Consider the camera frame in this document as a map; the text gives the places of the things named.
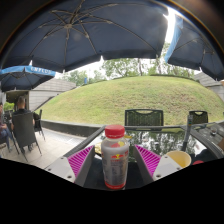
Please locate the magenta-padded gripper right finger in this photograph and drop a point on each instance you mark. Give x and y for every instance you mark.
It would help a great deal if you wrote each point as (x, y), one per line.
(148, 160)

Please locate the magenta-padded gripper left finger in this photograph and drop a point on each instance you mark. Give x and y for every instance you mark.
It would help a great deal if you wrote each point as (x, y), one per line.
(80, 160)

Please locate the red-capped drink bottle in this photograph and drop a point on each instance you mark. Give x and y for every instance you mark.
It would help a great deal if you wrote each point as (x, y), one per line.
(115, 163)

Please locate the dark wicker chair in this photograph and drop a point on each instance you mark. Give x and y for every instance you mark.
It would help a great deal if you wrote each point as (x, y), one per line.
(144, 118)
(23, 131)
(199, 117)

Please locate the person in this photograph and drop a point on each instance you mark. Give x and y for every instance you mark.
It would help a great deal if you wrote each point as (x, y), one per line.
(4, 130)
(21, 106)

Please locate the navy umbrella with lettered band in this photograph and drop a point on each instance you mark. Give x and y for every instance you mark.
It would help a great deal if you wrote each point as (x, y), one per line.
(20, 78)

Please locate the navy umbrella with blue edge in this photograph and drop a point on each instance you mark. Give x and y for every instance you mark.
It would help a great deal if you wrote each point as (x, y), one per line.
(200, 50)

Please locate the large navy patio umbrella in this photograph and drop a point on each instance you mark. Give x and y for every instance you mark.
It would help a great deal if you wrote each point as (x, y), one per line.
(83, 33)

